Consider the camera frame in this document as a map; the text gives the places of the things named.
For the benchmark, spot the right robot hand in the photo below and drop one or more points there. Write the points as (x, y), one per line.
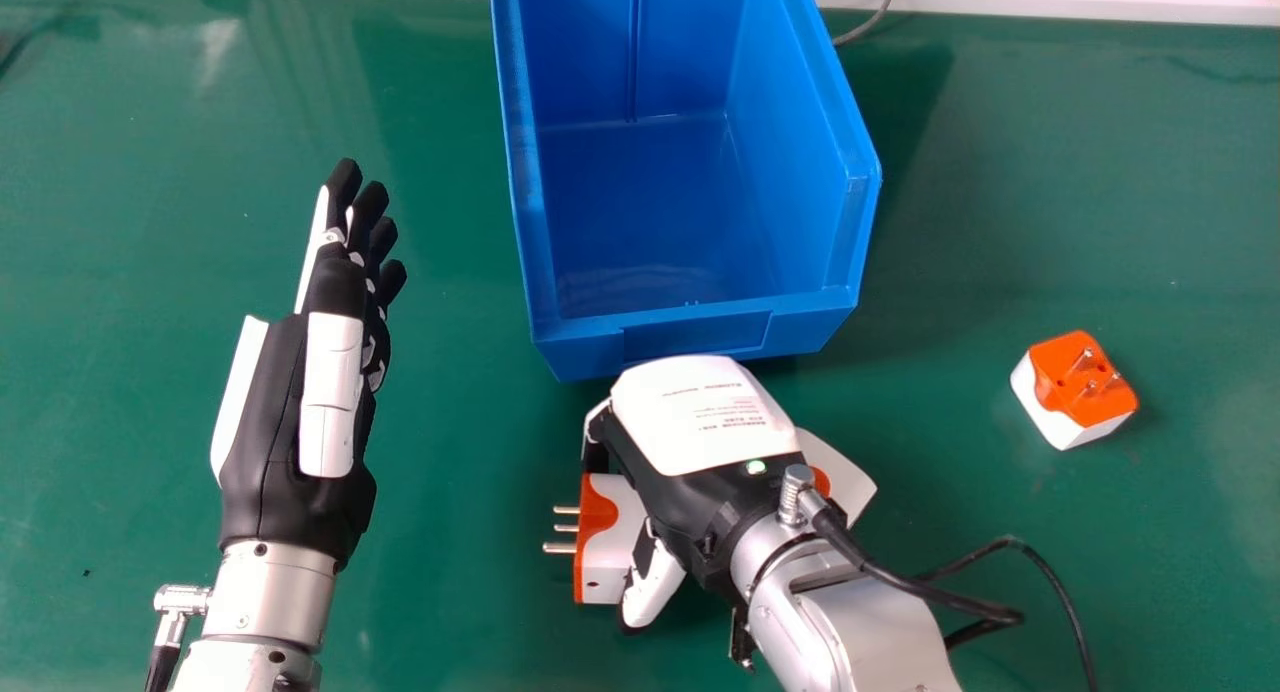
(700, 442)

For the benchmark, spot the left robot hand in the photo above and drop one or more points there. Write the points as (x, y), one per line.
(290, 442)

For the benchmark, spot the white-and-orange plug adapter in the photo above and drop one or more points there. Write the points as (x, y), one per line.
(1073, 389)
(598, 542)

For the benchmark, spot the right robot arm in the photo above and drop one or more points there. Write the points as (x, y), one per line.
(840, 612)

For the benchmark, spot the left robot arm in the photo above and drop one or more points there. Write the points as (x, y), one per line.
(255, 622)

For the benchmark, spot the blue plastic bin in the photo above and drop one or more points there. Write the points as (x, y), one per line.
(680, 172)

